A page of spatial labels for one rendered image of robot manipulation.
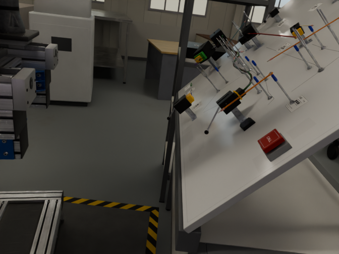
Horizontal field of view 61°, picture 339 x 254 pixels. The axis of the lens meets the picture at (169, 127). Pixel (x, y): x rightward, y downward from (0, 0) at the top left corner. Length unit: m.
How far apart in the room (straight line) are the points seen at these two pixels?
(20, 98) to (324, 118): 0.76
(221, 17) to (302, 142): 7.14
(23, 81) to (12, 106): 0.08
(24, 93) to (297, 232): 0.85
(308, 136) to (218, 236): 0.35
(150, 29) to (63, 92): 3.90
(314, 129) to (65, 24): 3.27
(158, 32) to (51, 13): 3.96
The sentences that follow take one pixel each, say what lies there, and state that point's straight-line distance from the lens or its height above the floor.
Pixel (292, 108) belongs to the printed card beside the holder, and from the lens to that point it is 0.81.
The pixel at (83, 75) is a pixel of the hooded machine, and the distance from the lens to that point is 3.75.
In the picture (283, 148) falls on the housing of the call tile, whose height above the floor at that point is 1.09.
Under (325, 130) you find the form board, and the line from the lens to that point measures 0.67.
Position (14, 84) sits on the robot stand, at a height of 1.10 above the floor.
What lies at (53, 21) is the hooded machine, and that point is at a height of 1.01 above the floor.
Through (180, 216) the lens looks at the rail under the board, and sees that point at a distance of 0.76.
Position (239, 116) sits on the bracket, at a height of 1.06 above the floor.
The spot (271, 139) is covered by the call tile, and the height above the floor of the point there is 1.10.
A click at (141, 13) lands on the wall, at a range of 7.24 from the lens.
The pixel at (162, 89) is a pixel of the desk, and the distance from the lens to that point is 4.40.
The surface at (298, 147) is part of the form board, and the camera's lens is 0.67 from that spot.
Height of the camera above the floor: 1.35
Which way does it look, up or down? 23 degrees down
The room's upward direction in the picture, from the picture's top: 8 degrees clockwise
